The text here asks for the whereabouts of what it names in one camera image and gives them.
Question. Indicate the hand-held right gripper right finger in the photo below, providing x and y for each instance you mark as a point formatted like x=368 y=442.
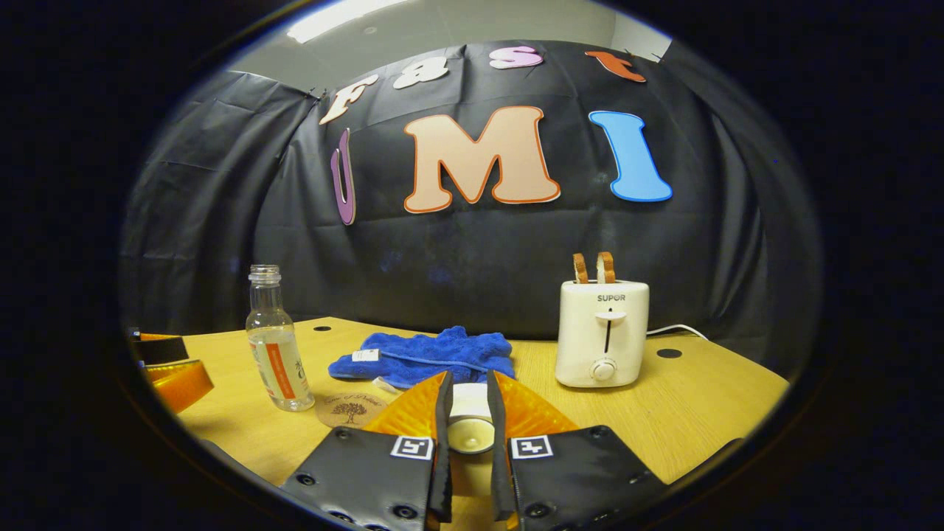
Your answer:
x=498 y=457

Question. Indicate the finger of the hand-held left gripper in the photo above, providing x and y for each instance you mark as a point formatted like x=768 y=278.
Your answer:
x=158 y=352
x=181 y=383

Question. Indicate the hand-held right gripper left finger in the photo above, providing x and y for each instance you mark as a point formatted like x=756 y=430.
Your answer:
x=444 y=442

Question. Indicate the clear plastic water bottle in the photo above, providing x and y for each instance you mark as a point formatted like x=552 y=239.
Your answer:
x=276 y=354

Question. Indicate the round cork coaster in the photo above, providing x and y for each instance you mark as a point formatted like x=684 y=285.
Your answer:
x=346 y=411

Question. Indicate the small white paper tag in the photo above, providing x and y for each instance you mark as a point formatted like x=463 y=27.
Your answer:
x=385 y=384

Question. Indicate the blue towel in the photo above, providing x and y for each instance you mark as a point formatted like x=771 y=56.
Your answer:
x=435 y=354

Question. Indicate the black backdrop cloth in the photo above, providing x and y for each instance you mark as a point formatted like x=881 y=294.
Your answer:
x=221 y=221

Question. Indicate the white toaster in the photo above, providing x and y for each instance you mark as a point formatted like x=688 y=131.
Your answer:
x=601 y=332

